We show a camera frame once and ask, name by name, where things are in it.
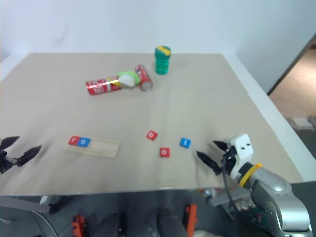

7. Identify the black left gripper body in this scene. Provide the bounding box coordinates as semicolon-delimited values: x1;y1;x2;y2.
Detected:
0;147;17;175

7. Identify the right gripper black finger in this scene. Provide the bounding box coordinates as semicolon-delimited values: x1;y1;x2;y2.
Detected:
196;150;223;176
213;140;232;152

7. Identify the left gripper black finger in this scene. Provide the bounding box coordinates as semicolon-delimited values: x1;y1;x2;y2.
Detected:
14;145;43;167
0;136;21;150

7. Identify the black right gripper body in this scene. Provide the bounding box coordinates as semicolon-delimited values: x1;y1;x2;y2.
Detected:
220;145;239;179

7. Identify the blue letter tile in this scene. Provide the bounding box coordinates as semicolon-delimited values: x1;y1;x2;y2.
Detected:
77;137;92;148
179;137;192;149

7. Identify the red letter tile b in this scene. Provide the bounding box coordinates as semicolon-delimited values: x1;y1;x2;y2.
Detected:
145;130;159;142

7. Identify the wooden letter tray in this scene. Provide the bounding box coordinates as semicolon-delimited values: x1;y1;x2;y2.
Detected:
64;135;122;159

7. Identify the yellow zip tie band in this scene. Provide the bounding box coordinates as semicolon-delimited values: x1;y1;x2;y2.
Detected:
238;162;262;187

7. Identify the grey metal bar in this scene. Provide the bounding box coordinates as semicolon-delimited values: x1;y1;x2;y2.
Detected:
0;196;51;214

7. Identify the orange clamp under table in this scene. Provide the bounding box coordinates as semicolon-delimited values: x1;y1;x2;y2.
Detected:
71;214;87;237
185;204;198;237

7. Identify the white box on floor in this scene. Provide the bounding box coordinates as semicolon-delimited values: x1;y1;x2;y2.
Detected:
292;117;309;129

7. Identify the long red snack can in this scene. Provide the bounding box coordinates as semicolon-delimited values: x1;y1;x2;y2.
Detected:
85;76;123;96

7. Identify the red soda can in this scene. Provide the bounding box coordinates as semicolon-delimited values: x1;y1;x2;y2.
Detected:
134;64;154;93

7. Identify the green bottle with yellow lid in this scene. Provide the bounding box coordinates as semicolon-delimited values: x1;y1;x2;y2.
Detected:
154;45;172;75

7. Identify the green and white plastic toy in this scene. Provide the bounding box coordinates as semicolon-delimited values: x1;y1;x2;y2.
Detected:
118;70;141;88

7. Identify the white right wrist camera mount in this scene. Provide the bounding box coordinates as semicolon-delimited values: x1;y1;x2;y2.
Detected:
229;133;255;180

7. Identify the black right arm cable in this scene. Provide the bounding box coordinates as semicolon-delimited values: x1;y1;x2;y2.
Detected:
220;153;245;216

